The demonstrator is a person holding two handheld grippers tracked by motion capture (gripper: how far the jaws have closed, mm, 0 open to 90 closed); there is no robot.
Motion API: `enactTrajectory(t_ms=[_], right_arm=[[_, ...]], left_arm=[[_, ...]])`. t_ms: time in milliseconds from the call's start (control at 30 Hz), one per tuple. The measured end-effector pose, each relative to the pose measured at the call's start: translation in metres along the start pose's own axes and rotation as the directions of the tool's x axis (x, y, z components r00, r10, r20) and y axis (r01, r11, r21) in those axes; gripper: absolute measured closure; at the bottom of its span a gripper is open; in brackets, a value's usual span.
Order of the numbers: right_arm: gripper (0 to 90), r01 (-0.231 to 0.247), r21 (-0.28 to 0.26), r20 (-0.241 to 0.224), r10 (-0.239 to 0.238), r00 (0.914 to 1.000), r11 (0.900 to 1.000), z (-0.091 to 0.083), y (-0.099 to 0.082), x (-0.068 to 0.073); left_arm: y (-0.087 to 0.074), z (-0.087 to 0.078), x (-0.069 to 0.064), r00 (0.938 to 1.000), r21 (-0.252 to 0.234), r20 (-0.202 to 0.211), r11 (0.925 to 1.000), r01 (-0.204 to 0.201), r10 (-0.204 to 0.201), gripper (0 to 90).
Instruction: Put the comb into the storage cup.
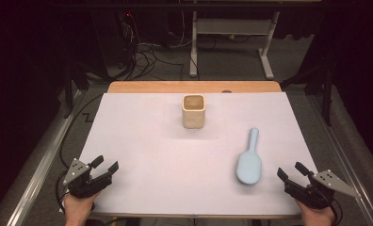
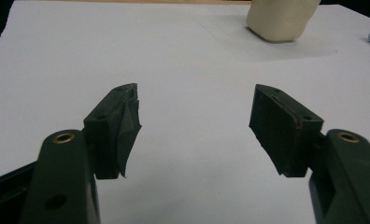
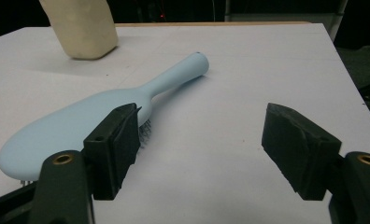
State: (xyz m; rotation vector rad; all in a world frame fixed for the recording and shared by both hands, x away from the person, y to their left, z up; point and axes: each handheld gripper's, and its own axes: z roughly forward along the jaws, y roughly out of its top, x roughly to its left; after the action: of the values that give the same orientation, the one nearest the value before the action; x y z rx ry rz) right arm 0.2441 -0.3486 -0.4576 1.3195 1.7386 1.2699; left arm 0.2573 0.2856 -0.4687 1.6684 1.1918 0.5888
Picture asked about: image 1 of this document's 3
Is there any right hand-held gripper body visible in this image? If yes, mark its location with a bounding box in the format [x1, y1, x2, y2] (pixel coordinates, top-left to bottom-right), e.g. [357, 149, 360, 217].
[284, 169, 363, 210]

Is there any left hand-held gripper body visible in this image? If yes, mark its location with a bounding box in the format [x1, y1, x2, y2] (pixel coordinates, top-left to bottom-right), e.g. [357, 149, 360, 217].
[62, 158, 114, 200]

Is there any light blue hairbrush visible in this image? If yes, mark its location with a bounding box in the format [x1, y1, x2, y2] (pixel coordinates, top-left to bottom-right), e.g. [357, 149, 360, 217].
[235, 126, 264, 187]

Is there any beige square cup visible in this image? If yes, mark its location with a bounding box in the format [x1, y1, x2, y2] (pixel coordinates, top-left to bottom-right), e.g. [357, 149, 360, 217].
[181, 93, 206, 130]

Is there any person's right hand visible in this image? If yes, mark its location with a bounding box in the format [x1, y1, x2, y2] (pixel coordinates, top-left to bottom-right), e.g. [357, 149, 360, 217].
[294, 199, 337, 226]

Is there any person's left hand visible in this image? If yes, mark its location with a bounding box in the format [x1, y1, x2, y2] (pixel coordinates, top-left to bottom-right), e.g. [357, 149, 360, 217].
[62, 191, 101, 226]

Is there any white paper sheet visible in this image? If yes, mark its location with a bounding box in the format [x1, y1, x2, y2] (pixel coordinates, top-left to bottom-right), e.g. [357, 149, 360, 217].
[61, 91, 318, 218]

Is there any black metal stand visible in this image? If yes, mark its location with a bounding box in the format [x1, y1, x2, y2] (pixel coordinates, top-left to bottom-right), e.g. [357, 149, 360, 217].
[63, 60, 91, 120]
[280, 56, 333, 127]

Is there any dark box with red light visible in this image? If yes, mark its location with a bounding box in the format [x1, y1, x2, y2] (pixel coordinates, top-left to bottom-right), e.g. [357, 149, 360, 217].
[91, 8, 136, 69]

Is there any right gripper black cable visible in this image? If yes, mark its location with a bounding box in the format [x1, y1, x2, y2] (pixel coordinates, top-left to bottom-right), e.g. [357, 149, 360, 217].
[319, 186, 345, 226]

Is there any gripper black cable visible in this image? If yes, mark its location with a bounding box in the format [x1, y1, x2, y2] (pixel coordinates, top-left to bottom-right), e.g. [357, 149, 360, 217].
[55, 170, 70, 215]
[319, 186, 345, 226]

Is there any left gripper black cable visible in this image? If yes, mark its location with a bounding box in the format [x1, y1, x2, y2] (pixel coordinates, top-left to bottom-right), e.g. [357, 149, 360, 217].
[55, 170, 70, 215]

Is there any black floor cable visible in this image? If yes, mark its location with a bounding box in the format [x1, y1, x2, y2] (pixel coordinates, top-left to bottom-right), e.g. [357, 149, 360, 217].
[59, 93, 105, 170]

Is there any aluminium floor rail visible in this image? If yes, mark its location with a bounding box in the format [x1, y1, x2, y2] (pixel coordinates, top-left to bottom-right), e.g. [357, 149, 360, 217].
[305, 93, 373, 226]
[0, 89, 84, 226]

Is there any tangle of floor cables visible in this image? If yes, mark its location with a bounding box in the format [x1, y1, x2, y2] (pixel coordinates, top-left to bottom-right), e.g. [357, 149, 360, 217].
[118, 12, 188, 81]

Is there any white metal desk frame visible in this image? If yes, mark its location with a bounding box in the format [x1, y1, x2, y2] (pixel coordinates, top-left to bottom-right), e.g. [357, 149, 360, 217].
[188, 10, 282, 80]

